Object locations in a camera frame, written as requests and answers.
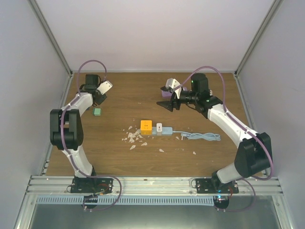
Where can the aluminium front rail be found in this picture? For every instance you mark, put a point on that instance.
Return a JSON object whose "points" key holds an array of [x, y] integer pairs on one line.
{"points": [[153, 186]]}

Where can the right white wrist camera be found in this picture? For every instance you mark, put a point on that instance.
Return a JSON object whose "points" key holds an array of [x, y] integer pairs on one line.
{"points": [[173, 85]]}

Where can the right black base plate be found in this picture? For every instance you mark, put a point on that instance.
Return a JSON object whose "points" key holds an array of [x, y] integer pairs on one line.
{"points": [[205, 186]]}

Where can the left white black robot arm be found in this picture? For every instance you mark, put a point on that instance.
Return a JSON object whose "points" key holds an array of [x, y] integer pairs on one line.
{"points": [[66, 131]]}

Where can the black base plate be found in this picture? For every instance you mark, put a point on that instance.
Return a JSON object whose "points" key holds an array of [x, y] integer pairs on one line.
{"points": [[91, 185], [205, 186]]}

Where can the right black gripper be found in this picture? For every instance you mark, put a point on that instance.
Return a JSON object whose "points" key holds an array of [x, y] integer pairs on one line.
{"points": [[169, 105]]}

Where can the purple power strip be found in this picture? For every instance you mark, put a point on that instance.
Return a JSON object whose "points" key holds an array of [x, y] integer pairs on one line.
{"points": [[166, 93]]}

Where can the green plug adapter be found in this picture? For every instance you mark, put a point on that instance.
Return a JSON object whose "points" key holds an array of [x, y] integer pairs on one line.
{"points": [[97, 112]]}

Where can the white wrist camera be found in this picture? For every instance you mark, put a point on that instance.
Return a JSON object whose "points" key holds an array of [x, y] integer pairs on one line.
{"points": [[173, 85], [104, 87]]}

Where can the yellow plug adapter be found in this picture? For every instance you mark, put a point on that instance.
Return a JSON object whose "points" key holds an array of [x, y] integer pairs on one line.
{"points": [[146, 127]]}

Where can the white plastic debris pile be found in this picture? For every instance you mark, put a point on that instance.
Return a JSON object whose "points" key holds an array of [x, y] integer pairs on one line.
{"points": [[133, 138]]}

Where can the slotted grey cable duct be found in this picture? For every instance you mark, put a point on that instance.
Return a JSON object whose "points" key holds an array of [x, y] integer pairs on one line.
{"points": [[132, 200]]}

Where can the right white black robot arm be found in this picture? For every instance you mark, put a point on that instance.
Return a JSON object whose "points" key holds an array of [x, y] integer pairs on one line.
{"points": [[254, 150]]}

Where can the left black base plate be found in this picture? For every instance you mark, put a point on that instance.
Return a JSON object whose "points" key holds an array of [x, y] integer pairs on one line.
{"points": [[91, 185]]}

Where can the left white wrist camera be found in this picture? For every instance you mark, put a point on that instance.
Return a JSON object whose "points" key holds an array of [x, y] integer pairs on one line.
{"points": [[104, 87]]}

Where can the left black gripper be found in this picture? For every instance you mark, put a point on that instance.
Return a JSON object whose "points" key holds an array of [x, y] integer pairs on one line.
{"points": [[100, 101]]}

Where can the white usb charger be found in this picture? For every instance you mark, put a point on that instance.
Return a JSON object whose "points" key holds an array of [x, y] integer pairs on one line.
{"points": [[159, 128]]}

